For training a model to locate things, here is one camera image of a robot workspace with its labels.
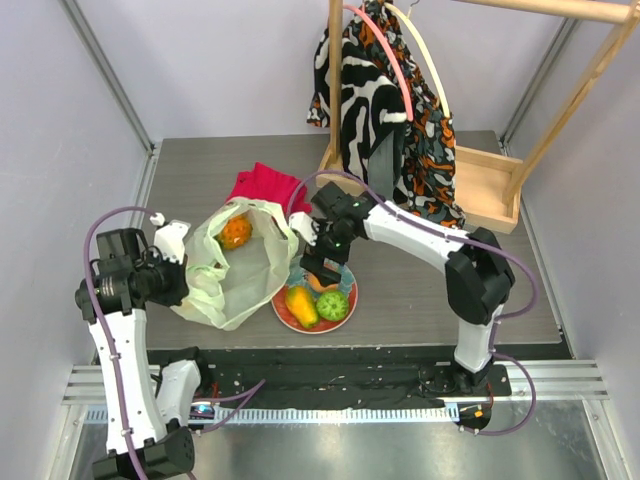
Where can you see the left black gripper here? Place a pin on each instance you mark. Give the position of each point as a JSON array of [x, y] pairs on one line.
[[180, 287]]

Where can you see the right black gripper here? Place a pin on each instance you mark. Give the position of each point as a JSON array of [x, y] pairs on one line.
[[320, 260]]

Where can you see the fake peach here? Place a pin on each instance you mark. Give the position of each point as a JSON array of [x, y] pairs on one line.
[[316, 285]]

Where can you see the fake green custard apple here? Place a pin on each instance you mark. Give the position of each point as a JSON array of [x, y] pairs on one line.
[[333, 306]]

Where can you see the fake orange green mango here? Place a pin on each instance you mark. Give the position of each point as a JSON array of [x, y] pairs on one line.
[[301, 304]]

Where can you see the translucent plastic bag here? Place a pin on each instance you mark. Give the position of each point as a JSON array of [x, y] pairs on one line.
[[225, 287]]

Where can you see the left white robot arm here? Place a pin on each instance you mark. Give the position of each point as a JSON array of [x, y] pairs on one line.
[[148, 435]]

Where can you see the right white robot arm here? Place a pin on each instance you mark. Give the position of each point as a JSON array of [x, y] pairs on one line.
[[478, 280]]

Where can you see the fake orange pineapple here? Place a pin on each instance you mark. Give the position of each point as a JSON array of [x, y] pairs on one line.
[[235, 233]]

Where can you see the red and teal plate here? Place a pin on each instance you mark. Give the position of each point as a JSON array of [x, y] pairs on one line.
[[297, 277]]

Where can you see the red folded cloth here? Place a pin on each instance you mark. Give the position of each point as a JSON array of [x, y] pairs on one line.
[[265, 183]]

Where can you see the orange grey patterned garment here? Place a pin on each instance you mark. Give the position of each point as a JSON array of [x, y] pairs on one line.
[[426, 186]]

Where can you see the black white patterned garment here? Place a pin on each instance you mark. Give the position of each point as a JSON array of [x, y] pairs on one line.
[[373, 117]]

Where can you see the wooden clothes rack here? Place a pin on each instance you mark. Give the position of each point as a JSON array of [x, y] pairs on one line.
[[489, 185]]

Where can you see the cream hanger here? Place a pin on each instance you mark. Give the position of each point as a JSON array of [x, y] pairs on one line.
[[405, 19]]

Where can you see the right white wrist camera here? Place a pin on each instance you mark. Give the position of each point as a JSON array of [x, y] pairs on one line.
[[305, 227]]

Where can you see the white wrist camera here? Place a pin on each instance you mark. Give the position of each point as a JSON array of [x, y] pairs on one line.
[[169, 238], [305, 227]]

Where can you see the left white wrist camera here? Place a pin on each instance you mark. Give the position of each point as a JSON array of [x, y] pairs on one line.
[[169, 238]]

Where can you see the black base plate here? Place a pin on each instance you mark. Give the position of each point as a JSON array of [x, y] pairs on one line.
[[381, 377]]

